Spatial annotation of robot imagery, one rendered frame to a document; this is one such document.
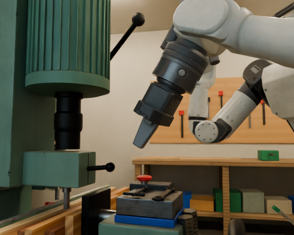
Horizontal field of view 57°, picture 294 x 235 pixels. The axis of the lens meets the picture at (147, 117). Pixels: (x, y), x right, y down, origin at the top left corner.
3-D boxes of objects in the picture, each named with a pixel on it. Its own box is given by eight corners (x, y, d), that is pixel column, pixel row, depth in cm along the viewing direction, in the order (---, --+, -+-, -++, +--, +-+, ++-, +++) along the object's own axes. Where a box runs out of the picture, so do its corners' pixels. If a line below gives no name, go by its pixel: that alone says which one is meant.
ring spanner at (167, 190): (162, 202, 41) (162, 198, 41) (150, 201, 42) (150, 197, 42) (176, 190, 51) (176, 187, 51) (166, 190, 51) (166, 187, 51)
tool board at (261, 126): (303, 143, 346) (300, 73, 354) (149, 142, 386) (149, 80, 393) (302, 143, 351) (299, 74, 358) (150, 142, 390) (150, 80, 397)
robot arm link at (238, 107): (212, 153, 104) (251, 108, 103) (216, 155, 91) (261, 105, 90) (189, 133, 105) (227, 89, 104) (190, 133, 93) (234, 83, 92)
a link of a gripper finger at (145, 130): (131, 142, 55) (145, 115, 54) (144, 150, 54) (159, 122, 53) (128, 142, 53) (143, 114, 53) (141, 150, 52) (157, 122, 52)
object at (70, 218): (72, 256, 45) (73, 216, 46) (64, 255, 46) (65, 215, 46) (118, 223, 63) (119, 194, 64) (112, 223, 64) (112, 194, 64)
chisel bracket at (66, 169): (78, 196, 53) (79, 152, 53) (19, 192, 57) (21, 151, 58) (96, 190, 60) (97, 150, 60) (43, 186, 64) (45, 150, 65)
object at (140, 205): (174, 228, 41) (173, 191, 42) (108, 221, 45) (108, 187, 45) (188, 208, 54) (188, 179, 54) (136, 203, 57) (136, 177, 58)
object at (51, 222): (31, 268, 41) (32, 230, 42) (23, 267, 42) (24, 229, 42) (103, 223, 64) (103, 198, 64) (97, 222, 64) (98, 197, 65)
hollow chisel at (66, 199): (66, 209, 57) (67, 184, 57) (63, 209, 57) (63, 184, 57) (69, 208, 57) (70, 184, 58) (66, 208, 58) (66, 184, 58)
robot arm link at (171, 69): (166, 130, 46) (200, 68, 45) (121, 105, 49) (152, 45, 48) (180, 132, 58) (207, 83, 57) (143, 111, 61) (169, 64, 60)
